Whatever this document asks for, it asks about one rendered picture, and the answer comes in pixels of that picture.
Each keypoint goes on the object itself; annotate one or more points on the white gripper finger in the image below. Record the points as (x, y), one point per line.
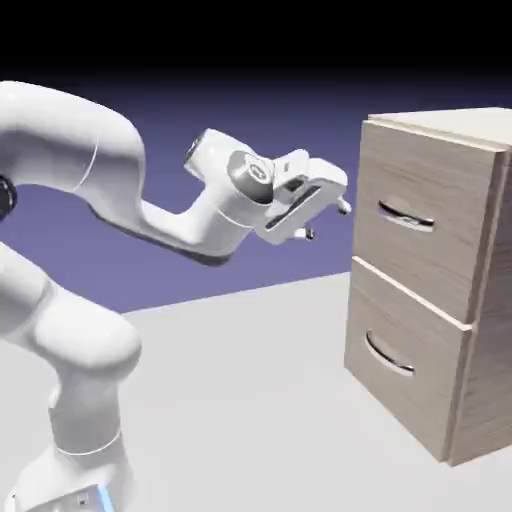
(344, 205)
(306, 232)

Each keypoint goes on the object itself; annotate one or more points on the light wood cabinet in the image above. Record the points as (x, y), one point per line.
(490, 280)

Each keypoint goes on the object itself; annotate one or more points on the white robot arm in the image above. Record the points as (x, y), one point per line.
(68, 132)

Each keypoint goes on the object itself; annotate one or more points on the light wood cabinet door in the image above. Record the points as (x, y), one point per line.
(404, 360)
(424, 216)

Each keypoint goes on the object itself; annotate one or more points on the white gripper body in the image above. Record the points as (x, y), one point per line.
(308, 200)

